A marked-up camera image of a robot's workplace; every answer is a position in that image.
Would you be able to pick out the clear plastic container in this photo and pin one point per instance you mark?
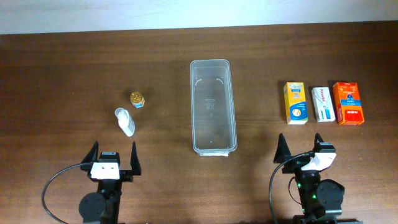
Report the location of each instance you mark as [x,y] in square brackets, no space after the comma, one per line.
[212,108]

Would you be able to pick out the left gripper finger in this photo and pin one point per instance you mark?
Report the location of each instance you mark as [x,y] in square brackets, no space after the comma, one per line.
[134,161]
[92,155]

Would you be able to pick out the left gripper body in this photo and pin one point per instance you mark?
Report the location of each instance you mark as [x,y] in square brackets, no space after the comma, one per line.
[125,176]

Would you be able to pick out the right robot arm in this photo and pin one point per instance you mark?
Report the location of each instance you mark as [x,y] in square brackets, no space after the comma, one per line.
[320,199]

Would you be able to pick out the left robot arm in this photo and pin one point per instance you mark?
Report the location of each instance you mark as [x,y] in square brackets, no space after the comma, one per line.
[102,206]

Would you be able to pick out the white spray bottle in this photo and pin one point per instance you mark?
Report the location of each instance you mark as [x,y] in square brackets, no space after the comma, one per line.
[125,121]

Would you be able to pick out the white Panadol box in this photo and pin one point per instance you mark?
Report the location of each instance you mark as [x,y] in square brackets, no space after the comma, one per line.
[323,105]

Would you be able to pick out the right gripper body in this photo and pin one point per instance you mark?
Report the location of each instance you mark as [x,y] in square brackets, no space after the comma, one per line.
[295,165]

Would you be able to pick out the small gold-lid jar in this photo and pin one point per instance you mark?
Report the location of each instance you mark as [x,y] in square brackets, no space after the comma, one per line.
[137,99]

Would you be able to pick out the yellow Woods medicine box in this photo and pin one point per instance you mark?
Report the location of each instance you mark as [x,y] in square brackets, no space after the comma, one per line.
[295,103]

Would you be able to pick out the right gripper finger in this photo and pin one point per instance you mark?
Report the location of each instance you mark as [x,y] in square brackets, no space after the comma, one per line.
[318,141]
[282,153]

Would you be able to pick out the orange medicine box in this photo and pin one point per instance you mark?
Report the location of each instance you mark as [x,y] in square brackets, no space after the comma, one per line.
[348,103]

